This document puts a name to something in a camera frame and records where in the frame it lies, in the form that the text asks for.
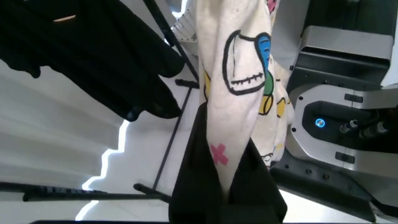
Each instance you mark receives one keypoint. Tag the white curtain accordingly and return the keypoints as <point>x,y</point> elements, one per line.
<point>46,130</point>

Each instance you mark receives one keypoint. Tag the black clothes rack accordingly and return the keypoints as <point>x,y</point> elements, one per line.
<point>174,40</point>

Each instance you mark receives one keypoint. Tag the cream printed garment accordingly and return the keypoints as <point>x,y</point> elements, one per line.
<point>233,118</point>

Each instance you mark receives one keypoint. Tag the white laundry basket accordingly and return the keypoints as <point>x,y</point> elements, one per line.
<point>185,28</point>

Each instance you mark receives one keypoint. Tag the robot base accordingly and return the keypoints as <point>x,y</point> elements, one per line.
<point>342,93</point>

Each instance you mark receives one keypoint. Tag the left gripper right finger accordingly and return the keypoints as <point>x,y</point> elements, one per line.
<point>258,196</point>

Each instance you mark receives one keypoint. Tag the pink clothes hanger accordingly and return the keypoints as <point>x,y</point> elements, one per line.
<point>63,18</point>

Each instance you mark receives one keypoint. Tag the black garment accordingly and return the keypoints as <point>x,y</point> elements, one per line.
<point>109,56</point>

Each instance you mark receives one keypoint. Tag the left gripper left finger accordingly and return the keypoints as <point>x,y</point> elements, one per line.
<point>196,180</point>

